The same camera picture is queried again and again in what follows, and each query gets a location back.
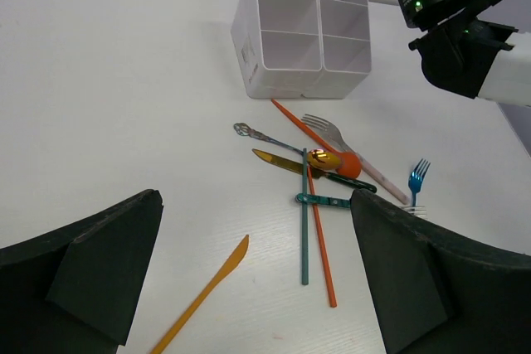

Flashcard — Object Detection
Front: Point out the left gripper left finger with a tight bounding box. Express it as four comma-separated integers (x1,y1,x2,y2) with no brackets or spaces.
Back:
1,189,163,353

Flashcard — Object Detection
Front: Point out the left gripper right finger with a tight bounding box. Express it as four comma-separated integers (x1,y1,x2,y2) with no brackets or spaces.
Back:
350,190,530,353

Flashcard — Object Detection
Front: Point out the silver fork teal handle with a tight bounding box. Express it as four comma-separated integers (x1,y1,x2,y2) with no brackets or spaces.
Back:
295,193,427,218

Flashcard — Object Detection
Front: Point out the red-orange chopstick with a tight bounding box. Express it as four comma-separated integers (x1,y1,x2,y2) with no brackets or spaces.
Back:
305,166,339,308
270,99,339,154

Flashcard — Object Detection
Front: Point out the blue metal fork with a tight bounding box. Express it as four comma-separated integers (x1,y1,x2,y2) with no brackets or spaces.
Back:
408,158,431,206

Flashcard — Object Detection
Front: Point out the orange plastic knife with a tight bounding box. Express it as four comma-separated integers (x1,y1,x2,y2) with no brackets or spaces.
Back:
150,235,250,354

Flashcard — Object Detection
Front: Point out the teal chopstick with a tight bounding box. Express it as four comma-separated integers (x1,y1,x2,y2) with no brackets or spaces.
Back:
301,148,309,286

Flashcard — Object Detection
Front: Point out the silver fork pink handle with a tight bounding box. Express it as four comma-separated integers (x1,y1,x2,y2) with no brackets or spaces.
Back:
300,113,410,206

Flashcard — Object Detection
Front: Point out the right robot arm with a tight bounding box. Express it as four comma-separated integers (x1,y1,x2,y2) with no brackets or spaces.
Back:
398,0,530,107

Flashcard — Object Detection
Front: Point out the orange spoon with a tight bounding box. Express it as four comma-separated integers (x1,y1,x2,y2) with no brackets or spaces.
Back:
337,152,362,179

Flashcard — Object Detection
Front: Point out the white left organizer container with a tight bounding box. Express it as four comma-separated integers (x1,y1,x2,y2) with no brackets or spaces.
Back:
231,0,323,99

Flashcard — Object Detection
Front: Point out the white organizer container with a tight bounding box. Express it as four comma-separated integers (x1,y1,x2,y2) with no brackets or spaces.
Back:
304,0,372,99
231,0,323,99

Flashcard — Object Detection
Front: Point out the white right organizer container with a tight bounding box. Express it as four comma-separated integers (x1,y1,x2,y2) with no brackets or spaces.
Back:
304,0,372,99

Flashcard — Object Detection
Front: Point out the gold knife green handle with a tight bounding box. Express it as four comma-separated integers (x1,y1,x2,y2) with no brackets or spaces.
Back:
251,148,378,194

